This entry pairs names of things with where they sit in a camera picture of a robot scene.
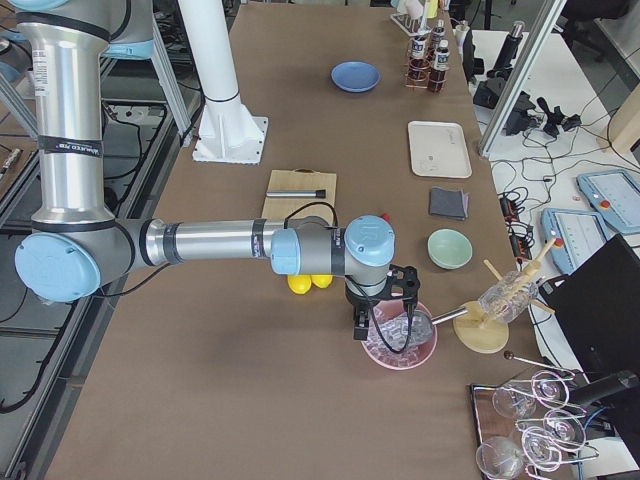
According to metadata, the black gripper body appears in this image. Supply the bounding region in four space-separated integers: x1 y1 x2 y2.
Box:
345 264 418 320

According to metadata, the blue round plate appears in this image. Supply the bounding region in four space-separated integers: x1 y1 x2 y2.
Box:
330 61 381 93

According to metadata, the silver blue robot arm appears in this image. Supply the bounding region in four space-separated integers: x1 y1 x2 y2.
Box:
15 1 420 340

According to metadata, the pink bowl of ice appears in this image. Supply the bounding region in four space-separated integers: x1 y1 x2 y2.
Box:
361 300 438 370

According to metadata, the steel ice scoop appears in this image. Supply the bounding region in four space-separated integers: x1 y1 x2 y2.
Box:
389 307 470 351

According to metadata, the yellow lemon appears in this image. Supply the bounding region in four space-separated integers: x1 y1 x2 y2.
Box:
311 274 333 289
287 275 313 295

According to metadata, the green ceramic bowl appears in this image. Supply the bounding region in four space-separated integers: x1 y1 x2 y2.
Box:
427 229 473 270

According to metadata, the wooden cup drying stand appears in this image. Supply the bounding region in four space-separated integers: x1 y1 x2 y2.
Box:
453 238 557 354

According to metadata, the grey folded cloth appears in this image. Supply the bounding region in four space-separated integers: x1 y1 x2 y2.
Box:
429 187 469 221

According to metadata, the clear glass on stand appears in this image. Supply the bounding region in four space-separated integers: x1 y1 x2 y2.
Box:
479 271 538 324

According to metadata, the steel cylinder muddler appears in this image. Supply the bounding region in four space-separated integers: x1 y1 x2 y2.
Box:
266 189 327 199

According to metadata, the cream rectangular tray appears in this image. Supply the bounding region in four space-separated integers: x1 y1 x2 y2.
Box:
408 120 472 179

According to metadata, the wooden cutting board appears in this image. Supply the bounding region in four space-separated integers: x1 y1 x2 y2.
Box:
261 169 337 223

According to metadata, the wine glass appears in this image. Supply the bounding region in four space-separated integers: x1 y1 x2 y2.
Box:
492 370 569 420
516 409 586 472
475 436 526 479

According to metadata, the blue teach pendant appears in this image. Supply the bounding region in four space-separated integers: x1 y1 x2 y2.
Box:
540 208 611 274
577 169 639 235

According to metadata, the black laptop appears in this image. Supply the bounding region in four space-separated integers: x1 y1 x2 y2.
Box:
541 234 639 378

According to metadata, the dark drink bottle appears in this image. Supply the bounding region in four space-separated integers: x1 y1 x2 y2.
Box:
431 19 445 49
428 40 450 93
407 35 429 83

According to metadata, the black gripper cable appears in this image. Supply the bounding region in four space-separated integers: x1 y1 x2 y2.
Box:
284 201 419 357

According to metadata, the copper wire bottle rack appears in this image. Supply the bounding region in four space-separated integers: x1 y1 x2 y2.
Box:
404 34 451 93

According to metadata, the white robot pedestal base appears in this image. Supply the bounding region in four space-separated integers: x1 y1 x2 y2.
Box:
179 0 268 165

